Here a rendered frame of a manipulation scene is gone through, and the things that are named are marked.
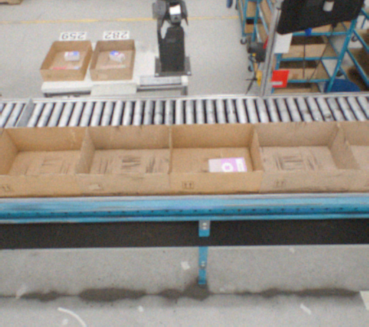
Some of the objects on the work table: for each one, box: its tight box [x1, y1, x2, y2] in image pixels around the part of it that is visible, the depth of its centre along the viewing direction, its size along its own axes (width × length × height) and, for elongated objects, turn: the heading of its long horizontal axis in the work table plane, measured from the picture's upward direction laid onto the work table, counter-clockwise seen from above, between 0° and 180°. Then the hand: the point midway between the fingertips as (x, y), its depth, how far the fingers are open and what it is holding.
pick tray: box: [40, 40, 93, 81], centre depth 243 cm, size 28×38×10 cm
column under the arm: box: [154, 19, 192, 77], centre depth 232 cm, size 26×26×33 cm
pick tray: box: [89, 39, 135, 81], centre depth 243 cm, size 28×38×10 cm
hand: (175, 37), depth 157 cm, fingers open, 10 cm apart
